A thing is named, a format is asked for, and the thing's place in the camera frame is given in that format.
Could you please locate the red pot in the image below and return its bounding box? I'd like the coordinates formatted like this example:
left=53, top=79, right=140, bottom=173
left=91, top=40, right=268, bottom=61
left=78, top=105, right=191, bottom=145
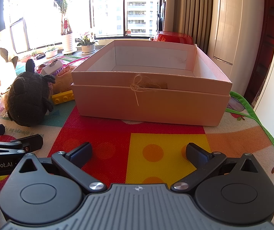
left=149, top=31, right=194, bottom=45

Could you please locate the yellow building brick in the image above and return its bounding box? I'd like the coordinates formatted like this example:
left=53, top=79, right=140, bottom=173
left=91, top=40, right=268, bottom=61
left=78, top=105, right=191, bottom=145
left=52, top=90, right=76, bottom=105

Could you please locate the colourful play mat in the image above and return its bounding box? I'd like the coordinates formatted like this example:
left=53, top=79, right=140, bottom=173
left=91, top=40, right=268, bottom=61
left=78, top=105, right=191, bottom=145
left=0, top=55, right=274, bottom=230

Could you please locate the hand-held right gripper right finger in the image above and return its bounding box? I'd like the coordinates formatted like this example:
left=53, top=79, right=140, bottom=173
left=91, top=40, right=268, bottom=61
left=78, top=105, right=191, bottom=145
left=171, top=142, right=258, bottom=194

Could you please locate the dark plush toy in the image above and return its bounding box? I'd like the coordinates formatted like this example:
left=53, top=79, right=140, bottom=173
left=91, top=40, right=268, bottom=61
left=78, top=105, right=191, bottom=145
left=6, top=58, right=56, bottom=127

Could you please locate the orange snack packet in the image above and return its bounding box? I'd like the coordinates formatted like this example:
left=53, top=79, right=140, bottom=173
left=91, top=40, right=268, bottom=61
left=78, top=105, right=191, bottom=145
left=53, top=59, right=90, bottom=94

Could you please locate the white standing air conditioner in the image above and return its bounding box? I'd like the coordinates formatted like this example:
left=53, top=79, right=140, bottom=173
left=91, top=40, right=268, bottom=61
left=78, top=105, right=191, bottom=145
left=207, top=0, right=274, bottom=99

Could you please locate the small white planter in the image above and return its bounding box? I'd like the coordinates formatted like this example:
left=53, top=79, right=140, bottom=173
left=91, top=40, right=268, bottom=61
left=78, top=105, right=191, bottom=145
left=44, top=44, right=59, bottom=58

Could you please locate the beige curtain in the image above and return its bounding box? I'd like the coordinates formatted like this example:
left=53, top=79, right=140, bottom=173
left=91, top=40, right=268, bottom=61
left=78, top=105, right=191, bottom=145
left=164, top=0, right=215, bottom=53

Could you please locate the palm plant in white pot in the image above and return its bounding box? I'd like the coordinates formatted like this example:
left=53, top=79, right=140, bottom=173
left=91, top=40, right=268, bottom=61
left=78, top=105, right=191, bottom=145
left=44, top=0, right=77, bottom=53

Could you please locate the flowering plant in white pot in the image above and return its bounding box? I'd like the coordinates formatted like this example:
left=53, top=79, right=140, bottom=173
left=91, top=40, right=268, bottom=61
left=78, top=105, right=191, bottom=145
left=76, top=31, right=99, bottom=54

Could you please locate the beige cardboard box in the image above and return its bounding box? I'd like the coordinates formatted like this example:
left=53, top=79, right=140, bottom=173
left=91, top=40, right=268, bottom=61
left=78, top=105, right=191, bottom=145
left=70, top=40, right=232, bottom=127

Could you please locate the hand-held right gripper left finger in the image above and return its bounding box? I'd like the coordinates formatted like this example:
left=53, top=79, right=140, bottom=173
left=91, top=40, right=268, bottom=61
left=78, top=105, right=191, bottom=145
left=18, top=142, right=106, bottom=193

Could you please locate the white plastic toy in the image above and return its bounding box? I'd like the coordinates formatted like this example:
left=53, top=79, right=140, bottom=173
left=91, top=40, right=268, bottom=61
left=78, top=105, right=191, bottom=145
left=40, top=58, right=64, bottom=76

